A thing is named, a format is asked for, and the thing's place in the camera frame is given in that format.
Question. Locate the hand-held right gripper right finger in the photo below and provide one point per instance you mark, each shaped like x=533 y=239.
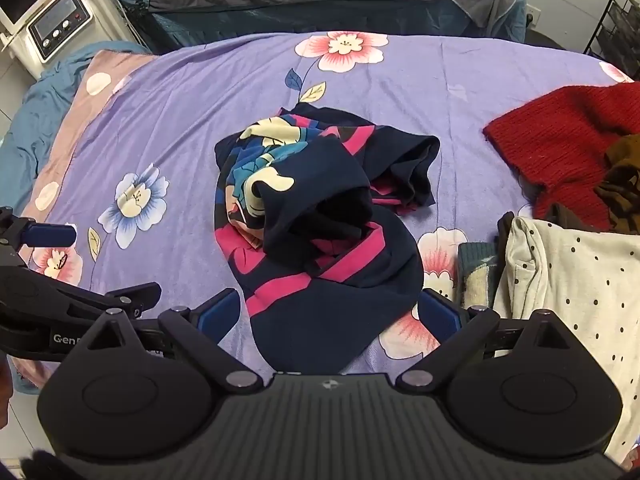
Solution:
x=440 y=310

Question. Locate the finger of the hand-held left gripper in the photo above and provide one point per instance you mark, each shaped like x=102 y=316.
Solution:
x=50 y=234
x=132 y=296

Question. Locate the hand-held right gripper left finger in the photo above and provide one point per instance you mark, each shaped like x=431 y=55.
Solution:
x=219 y=312

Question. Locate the navy pink printed garment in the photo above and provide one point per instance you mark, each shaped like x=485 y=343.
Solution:
x=325 y=240

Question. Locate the dark green knitted garment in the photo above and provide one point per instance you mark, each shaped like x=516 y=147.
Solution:
x=475 y=270

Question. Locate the white polka dot garment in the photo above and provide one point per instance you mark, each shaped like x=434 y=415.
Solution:
x=575 y=285

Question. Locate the purple floral blanket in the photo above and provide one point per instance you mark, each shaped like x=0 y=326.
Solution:
x=175 y=110

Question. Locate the red knitted sweater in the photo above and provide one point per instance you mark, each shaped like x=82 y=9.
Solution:
x=550 y=135

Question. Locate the white machine with control panel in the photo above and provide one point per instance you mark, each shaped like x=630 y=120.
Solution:
x=60 y=20

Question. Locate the brown garment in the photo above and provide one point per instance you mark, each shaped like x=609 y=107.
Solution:
x=625 y=185

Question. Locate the dark teal bed cover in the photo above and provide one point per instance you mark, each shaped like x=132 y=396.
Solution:
x=300 y=22

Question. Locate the white wall socket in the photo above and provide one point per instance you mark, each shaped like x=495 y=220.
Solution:
x=534 y=15

